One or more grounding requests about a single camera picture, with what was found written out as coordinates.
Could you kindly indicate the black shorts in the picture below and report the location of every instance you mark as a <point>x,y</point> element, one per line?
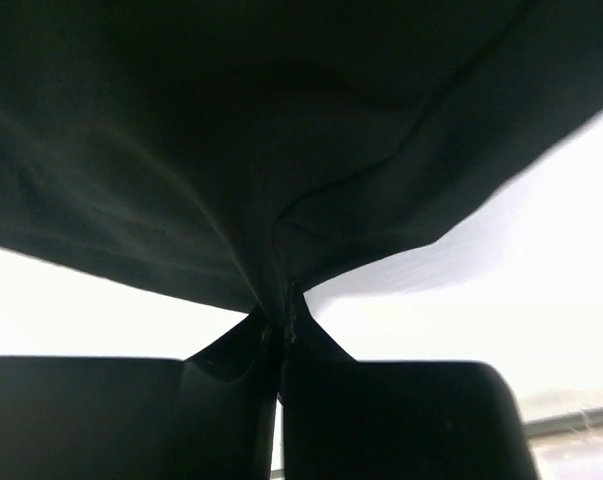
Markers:
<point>219,151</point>

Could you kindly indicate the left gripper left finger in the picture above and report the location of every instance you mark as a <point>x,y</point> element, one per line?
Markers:
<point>210,416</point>

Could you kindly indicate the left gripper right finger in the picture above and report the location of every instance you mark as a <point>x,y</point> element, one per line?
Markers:
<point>350,419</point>

